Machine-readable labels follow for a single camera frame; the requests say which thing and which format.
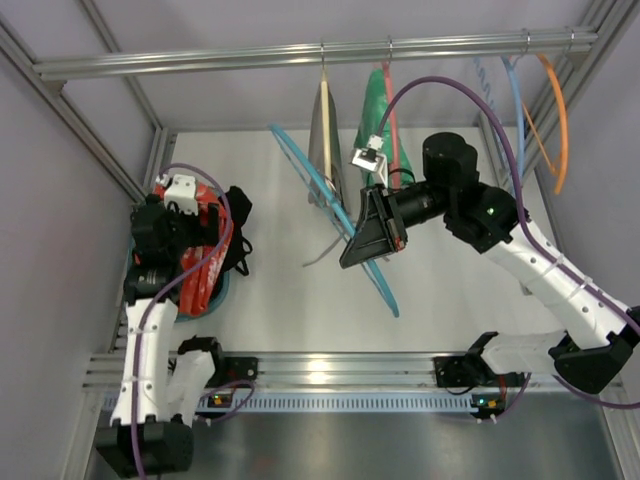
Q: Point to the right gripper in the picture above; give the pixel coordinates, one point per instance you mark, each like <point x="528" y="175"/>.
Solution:
<point x="388" y="220"/>

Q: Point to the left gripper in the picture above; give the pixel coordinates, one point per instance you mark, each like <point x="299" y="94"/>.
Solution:
<point x="211" y="226"/>

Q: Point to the red white patterned trousers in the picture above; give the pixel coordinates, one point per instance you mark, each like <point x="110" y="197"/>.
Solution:
<point x="204" y="263"/>

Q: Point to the teal blue hanger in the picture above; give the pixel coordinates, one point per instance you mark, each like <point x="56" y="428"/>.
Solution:
<point x="329" y="204"/>

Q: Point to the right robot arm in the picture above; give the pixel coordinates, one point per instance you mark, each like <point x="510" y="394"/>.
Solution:
<point x="598" y="334"/>

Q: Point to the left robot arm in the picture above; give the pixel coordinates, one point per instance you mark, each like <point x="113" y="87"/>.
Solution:
<point x="150" y="429"/>

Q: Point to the pink hanger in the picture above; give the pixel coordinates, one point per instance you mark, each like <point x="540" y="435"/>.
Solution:
<point x="392" y="117"/>

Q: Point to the beige wooden hanger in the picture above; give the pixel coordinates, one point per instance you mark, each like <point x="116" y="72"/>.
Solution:
<point x="325" y="124"/>

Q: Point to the brown grey trousers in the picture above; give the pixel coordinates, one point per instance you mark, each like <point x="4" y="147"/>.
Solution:
<point x="315" y="150"/>

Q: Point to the green patterned trousers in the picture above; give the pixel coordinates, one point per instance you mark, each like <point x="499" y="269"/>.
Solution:
<point x="374" y="107"/>

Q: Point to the orange hanger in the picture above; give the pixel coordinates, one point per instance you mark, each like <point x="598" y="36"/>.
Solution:
<point x="560" y="120"/>

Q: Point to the light blue spiral hanger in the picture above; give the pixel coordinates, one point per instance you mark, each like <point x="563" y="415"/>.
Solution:
<point x="485" y="85"/>

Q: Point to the black clothes pile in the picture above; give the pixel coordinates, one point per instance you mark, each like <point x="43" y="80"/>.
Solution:
<point x="239" y="247"/>

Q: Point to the teal laundry basket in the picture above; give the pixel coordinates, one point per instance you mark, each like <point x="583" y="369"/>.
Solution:
<point x="220" y="300"/>

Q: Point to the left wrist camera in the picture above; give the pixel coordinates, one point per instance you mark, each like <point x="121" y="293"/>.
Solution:
<point x="178" y="193"/>

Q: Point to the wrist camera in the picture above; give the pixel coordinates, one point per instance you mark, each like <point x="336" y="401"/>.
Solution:
<point x="372" y="160"/>
<point x="178" y="193"/>

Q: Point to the left aluminium frame post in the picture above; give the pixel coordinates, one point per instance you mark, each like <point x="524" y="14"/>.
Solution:
<point x="113" y="110"/>

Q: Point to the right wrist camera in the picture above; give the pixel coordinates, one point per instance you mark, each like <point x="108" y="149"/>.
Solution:
<point x="372" y="160"/>

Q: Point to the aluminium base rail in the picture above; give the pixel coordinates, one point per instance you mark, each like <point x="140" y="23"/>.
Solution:
<point x="355" y="371"/>

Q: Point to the light blue cable duct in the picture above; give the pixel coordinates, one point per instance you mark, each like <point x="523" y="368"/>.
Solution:
<point x="363" y="402"/>

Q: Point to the aluminium hanging rail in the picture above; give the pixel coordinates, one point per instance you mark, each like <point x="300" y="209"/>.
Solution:
<point x="519" y="43"/>

